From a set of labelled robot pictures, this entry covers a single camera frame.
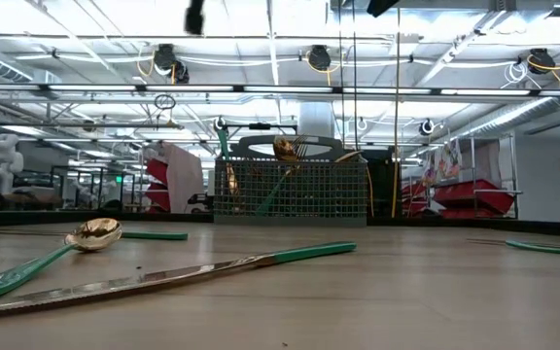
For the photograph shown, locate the gold spoon green handle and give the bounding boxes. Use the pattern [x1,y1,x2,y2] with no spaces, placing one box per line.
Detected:
[255,135,300,215]
[332,150,364,164]
[0,217,123,303]

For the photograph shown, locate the gold fork green handle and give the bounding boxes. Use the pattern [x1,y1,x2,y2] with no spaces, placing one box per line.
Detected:
[289,134,310,161]
[505,238,560,258]

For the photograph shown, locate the long ceiling light bar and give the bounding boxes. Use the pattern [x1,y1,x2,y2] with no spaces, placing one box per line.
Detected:
[0,82,560,97]

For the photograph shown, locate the red plastic object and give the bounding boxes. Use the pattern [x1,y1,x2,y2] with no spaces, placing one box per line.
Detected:
[143,157,172,213]

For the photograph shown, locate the pale pink board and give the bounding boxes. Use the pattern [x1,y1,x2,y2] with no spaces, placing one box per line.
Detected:
[161,141,205,214]

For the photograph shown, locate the grey plastic cutlery basket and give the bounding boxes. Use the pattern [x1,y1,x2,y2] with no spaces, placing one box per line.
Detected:
[213,134,369,228]

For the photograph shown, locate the silver metal rack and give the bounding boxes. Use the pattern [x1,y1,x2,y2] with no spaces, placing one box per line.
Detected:
[405,133,523,220]

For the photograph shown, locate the red storage bins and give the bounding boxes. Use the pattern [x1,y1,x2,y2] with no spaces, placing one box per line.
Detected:
[401,178,515,220]

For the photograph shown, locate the white robot figure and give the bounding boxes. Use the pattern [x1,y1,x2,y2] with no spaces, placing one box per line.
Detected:
[0,133,26,195]

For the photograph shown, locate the white round duct column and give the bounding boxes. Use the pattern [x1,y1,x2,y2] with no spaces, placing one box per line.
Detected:
[297,100,335,139]

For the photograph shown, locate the black aluminium table frame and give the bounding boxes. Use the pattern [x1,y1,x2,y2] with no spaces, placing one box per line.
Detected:
[0,208,560,239]

